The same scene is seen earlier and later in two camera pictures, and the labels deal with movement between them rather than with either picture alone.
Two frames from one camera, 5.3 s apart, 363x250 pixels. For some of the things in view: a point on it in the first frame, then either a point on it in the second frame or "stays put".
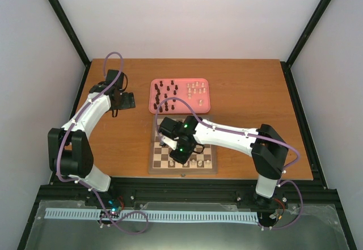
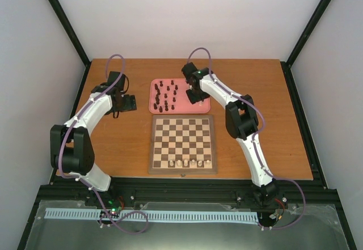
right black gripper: (181, 159) to (193, 100)
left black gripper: (129, 102) stays put
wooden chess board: (160, 162) stays put
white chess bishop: (193, 164) stays put
